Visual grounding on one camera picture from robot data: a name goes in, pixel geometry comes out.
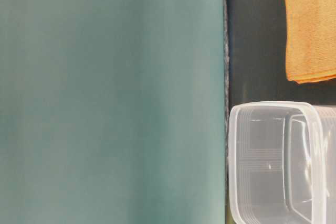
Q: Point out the clear plastic container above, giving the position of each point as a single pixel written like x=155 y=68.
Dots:
x=281 y=160

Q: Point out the orange folded towel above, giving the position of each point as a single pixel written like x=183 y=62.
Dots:
x=310 y=43

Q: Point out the teal backdrop curtain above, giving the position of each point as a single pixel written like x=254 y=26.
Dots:
x=112 y=111

